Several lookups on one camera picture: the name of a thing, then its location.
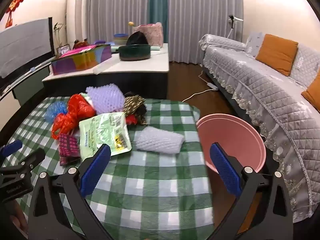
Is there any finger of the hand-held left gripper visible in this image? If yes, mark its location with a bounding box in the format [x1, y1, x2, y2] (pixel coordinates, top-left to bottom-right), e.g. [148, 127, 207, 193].
[10, 148, 46, 178]
[0, 140, 23, 158]

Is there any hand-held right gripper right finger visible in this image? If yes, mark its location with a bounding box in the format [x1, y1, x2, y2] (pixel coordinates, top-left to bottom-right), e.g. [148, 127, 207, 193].
[209, 142, 294, 240]

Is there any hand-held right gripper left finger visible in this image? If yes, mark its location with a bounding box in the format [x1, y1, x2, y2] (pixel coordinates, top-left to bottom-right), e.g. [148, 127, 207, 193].
[27, 144, 113, 240]

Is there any pink plastic bin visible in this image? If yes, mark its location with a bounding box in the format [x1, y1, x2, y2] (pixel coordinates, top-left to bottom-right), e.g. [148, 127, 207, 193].
[196, 114, 267, 180]

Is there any magenta patterned packet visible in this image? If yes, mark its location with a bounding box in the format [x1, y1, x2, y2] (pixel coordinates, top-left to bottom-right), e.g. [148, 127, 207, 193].
[58, 133, 81, 166]

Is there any green and white plastic bag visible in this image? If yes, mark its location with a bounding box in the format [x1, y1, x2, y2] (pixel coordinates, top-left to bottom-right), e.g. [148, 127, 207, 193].
[79, 112, 132, 160]

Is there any blue foam net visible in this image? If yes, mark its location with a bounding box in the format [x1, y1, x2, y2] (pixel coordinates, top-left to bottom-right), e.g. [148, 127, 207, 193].
[44, 102, 68, 123]

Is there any red plastic bag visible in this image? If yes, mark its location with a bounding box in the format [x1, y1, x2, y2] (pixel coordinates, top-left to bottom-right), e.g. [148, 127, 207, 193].
[51, 94, 97, 139]

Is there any white foam net sleeve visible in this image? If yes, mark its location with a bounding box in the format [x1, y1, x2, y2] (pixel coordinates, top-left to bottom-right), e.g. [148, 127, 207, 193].
[135, 127, 185, 154]

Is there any purple foam net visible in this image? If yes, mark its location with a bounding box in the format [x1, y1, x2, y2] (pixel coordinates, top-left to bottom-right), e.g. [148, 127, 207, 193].
[86, 84, 125, 114]

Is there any brown patterned wrapper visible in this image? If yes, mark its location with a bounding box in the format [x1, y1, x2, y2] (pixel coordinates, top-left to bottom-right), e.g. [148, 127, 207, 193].
[124, 95, 148, 125]

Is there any person's left hand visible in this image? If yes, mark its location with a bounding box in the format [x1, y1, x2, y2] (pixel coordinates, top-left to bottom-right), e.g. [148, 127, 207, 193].
[9, 202, 29, 239]

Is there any green checkered tablecloth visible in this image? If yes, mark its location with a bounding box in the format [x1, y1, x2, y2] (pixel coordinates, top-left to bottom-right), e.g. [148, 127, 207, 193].
[0, 96, 214, 240]

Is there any television cabinet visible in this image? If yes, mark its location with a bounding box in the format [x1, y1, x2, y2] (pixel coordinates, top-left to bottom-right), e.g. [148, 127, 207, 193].
[0, 62, 53, 105]

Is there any white stick with blue ball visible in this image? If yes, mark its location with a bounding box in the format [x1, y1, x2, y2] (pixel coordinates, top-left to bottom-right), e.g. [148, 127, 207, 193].
[0, 62, 52, 93]

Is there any sofa with grey quilted cover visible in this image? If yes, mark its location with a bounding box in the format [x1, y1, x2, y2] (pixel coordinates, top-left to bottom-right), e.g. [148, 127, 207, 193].
[199, 32, 320, 224]

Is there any television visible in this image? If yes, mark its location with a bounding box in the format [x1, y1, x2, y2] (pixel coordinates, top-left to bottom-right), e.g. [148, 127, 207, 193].
[0, 17, 53, 80]

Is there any colourful tin box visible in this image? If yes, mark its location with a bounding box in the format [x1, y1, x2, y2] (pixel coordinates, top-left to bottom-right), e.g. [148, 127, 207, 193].
[51, 44, 112, 75]

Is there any white top coffee table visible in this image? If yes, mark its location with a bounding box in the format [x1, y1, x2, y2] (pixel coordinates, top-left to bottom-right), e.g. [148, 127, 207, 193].
[42, 42, 170, 100]

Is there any orange cushion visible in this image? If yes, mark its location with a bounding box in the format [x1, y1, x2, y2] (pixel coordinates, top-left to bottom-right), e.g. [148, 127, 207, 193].
[255, 34, 299, 77]
[301, 70, 320, 105]

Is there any bamboo plant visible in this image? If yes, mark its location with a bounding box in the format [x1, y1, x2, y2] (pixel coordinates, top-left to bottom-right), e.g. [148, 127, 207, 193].
[53, 22, 64, 48]

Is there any dark green bowl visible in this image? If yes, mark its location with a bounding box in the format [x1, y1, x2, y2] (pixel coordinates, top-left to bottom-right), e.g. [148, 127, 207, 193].
[118, 44, 151, 61]

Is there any stack of coloured bowls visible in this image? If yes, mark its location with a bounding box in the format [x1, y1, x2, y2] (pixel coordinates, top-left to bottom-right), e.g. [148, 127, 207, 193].
[114, 33, 130, 46]

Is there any light green mat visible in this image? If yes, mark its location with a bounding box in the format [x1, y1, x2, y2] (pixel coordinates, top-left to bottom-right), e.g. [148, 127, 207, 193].
[110, 44, 160, 53]

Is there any black hat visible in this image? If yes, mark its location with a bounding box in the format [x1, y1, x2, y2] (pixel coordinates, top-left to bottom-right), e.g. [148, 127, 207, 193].
[126, 32, 148, 46]

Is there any white standing air conditioner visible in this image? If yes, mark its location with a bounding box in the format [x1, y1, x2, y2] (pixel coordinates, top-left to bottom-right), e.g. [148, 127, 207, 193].
[67, 0, 88, 49]

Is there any white floor stand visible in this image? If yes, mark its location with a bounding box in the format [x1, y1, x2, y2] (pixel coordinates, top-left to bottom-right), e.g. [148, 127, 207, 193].
[226, 15, 243, 40]

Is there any pink quilted bag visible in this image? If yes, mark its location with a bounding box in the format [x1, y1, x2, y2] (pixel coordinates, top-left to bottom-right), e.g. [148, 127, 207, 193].
[133, 22, 164, 47]

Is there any grey curtain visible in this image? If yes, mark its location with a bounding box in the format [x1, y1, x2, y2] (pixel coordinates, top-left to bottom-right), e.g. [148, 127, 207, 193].
[86, 0, 150, 45]
[167, 0, 244, 64]

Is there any teal curtain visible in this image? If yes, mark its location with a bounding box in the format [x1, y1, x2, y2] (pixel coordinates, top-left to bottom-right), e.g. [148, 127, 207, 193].
[149, 0, 169, 44]

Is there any white power strip with cable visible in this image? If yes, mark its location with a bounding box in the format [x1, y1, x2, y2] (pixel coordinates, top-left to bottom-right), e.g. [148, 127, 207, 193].
[182, 70, 218, 103]

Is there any photo frame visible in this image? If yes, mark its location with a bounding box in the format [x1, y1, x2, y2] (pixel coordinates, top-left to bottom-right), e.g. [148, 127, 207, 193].
[56, 44, 71, 57]

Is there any red knot wall decoration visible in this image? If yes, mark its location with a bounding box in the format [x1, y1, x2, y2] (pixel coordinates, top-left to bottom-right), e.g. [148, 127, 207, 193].
[5, 0, 32, 28]

